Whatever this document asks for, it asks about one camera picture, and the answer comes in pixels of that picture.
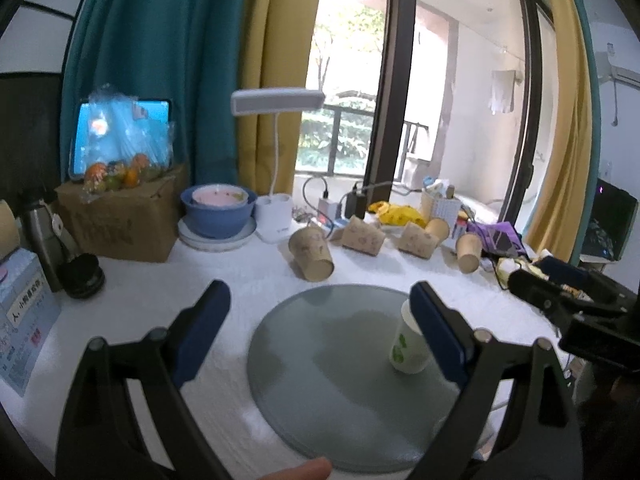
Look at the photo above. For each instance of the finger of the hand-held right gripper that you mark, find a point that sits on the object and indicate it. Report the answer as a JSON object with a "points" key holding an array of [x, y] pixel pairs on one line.
{"points": [[562, 267], [530, 285]]}

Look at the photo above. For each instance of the tablet with blue screen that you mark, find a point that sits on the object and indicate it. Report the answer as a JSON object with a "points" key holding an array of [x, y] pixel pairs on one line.
{"points": [[82, 145]]}

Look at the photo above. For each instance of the cardboard box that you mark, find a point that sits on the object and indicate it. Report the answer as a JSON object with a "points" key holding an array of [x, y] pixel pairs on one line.
{"points": [[120, 230]]}

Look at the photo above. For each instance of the steel thermos flask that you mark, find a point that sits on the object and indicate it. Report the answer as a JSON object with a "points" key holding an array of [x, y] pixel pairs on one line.
{"points": [[42, 240]]}

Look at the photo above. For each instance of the person's left hand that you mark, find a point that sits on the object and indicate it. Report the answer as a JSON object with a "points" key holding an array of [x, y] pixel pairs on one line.
{"points": [[305, 470]]}

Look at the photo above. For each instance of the white plate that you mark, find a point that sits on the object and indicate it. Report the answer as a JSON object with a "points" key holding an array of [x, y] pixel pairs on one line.
{"points": [[215, 244]]}

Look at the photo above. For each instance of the white charger plug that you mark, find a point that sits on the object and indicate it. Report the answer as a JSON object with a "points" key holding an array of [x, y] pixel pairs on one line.
{"points": [[329, 208]]}

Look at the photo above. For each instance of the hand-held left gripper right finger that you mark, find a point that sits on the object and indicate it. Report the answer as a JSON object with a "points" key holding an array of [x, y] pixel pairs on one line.
{"points": [[442, 337]]}

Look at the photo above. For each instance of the black round lid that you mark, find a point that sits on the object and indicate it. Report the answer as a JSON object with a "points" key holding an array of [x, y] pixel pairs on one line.
{"points": [[82, 276]]}

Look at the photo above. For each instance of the light blue carton box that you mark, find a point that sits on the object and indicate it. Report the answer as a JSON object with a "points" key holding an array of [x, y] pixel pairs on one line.
{"points": [[25, 320]]}

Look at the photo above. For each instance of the black monitor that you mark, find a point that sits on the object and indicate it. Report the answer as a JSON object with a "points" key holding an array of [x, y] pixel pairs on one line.
{"points": [[610, 220]]}

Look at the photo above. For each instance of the white desk lamp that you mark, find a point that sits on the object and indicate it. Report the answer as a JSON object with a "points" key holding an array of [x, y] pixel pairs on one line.
{"points": [[275, 102]]}

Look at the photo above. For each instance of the wide teal curtain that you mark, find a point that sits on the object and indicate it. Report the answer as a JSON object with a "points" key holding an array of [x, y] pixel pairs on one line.
{"points": [[160, 50]]}

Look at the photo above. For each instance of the clear bag of fruit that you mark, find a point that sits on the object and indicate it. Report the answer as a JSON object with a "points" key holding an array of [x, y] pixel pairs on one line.
{"points": [[125, 150]]}

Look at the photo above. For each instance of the blue bowl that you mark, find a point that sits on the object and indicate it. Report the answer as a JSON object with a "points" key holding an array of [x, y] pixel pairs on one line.
{"points": [[217, 220]]}

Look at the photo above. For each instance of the white pen holder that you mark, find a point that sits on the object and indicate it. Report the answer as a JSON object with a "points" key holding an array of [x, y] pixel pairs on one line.
{"points": [[444, 207]]}

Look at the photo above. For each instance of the narrow teal curtain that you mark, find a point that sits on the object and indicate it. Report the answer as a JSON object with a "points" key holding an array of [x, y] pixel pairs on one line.
{"points": [[587, 110]]}

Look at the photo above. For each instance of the brown paper cup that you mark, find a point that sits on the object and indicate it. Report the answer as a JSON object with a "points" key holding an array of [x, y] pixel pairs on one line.
{"points": [[311, 255], [417, 241], [439, 230], [468, 252], [362, 236]]}

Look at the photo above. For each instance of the white power strip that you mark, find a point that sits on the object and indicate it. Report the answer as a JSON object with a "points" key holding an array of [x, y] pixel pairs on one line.
{"points": [[332, 225]]}

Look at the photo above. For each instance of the yellow curtain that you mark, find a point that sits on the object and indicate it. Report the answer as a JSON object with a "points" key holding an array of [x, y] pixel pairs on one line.
{"points": [[565, 135], [280, 35]]}

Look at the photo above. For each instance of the white paper cup green print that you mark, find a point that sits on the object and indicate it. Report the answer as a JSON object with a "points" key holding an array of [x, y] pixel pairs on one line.
{"points": [[409, 342]]}

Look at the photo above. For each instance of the purple packet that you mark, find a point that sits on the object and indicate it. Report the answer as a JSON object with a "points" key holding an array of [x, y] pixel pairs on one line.
{"points": [[495, 240]]}

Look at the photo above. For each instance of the round grey glass turntable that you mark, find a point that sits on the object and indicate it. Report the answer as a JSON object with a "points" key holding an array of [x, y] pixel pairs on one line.
{"points": [[330, 360]]}

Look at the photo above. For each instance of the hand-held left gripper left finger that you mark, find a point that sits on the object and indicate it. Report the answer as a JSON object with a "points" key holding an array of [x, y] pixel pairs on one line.
{"points": [[200, 332]]}

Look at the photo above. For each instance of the white air conditioner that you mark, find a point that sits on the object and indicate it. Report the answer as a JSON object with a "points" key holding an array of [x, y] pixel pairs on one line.
{"points": [[622, 72]]}

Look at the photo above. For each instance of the white hanging cloth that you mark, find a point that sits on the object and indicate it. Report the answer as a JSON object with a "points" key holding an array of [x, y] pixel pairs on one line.
{"points": [[501, 91]]}

